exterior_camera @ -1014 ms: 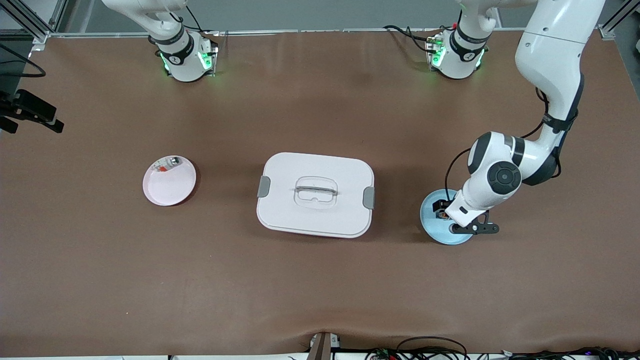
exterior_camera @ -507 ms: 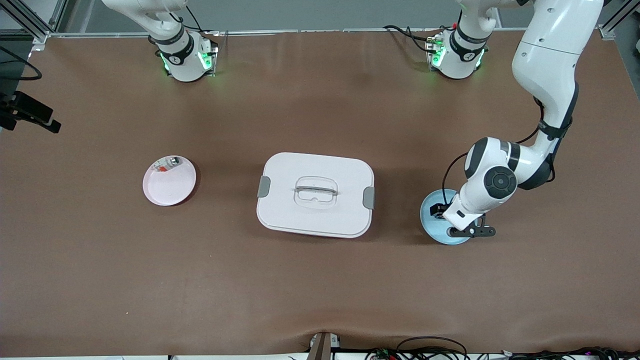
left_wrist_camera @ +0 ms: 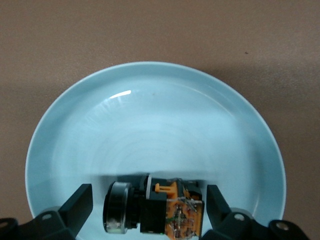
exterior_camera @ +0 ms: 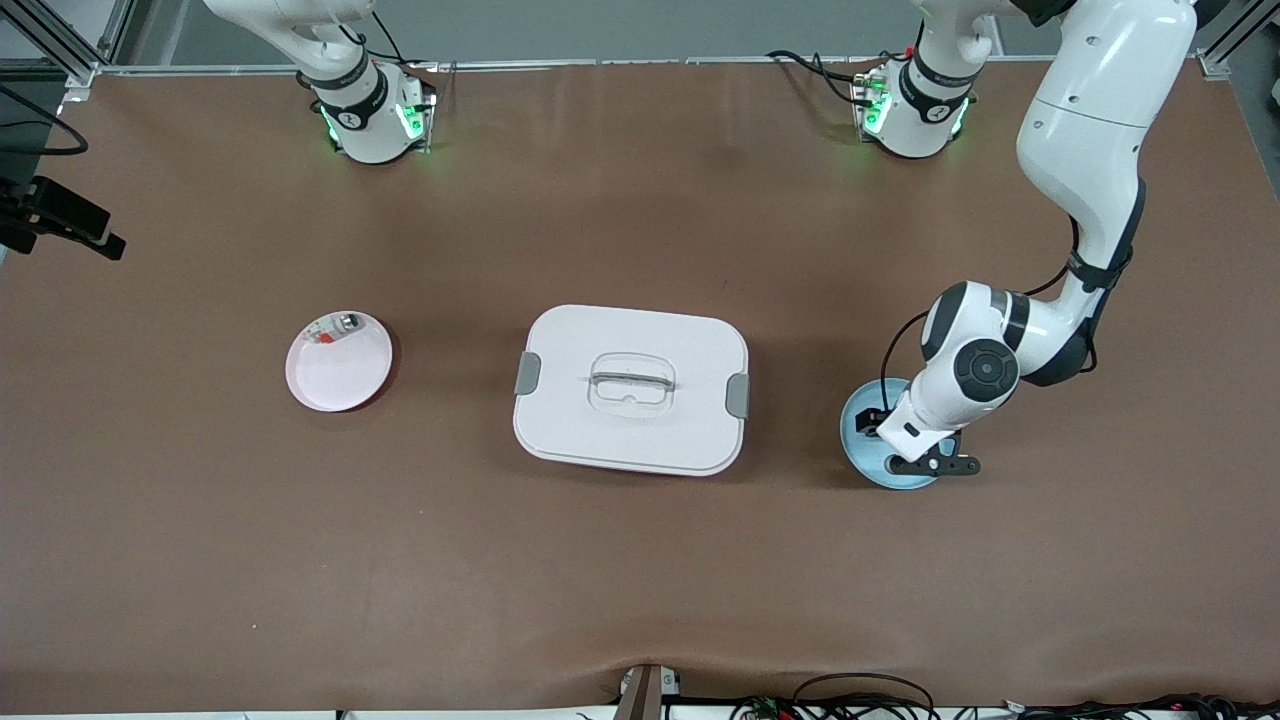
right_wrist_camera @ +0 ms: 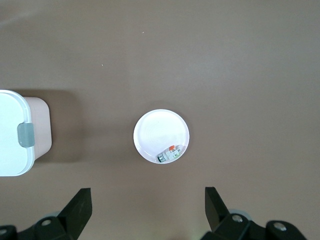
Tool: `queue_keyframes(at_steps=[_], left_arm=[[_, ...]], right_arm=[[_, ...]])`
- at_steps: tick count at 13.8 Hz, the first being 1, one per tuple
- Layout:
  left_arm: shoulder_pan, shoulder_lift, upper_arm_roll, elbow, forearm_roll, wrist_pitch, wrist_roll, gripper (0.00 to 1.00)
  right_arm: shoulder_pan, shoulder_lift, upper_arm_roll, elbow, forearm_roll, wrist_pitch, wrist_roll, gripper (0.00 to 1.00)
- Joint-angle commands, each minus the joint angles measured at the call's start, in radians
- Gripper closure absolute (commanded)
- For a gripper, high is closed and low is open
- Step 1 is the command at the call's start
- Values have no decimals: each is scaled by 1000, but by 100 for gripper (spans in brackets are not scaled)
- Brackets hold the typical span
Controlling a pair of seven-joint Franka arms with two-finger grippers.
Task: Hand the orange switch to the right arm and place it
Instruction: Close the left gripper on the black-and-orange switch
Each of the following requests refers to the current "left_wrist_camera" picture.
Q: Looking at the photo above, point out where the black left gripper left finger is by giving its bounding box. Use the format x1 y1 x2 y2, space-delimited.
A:
22 183 94 240

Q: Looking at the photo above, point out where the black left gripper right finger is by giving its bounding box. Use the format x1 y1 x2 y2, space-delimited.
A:
202 184 276 240

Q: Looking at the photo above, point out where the orange and black push-button switch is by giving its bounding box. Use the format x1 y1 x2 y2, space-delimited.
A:
102 174 206 240

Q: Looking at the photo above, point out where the light blue plate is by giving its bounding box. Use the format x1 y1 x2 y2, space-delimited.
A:
24 61 286 240

